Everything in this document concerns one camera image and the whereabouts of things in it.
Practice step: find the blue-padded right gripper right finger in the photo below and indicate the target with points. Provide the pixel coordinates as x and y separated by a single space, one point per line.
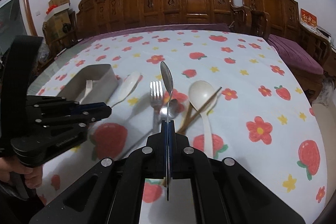
170 150

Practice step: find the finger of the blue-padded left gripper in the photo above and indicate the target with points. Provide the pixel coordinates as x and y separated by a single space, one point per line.
95 104
94 113

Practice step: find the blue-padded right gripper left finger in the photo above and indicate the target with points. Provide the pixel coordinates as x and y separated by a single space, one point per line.
164 132

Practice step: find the dark brown chopstick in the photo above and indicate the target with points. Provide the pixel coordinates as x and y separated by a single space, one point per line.
203 107

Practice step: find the stainless steel fork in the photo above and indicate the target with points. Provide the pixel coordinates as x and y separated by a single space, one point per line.
156 102

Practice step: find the large white plastic spoon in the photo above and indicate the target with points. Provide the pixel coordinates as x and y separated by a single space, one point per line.
202 97

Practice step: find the person's left hand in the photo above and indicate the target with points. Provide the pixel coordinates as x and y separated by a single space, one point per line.
33 176

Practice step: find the white plastic fork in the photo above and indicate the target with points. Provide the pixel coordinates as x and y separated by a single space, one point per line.
88 88

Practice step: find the metal rectangular tray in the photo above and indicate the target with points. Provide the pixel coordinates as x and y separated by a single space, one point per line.
104 84

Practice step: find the small stainless steel spoon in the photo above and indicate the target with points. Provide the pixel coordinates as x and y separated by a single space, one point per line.
170 109

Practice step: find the strawberry flower tablecloth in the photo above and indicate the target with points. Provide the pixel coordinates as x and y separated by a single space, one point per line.
262 117

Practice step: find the stacked cardboard boxes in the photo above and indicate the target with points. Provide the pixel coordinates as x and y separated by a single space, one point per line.
59 26

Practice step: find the carved wooden bench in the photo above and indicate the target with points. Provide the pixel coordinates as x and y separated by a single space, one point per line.
101 16

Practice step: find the purple chair cushion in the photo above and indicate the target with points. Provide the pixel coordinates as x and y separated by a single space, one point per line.
294 56

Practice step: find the carved wooden armchair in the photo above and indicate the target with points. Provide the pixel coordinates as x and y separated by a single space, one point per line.
277 17

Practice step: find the wooden side table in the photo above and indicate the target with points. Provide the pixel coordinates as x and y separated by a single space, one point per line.
319 49

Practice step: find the red box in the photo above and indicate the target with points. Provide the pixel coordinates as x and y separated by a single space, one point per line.
308 18

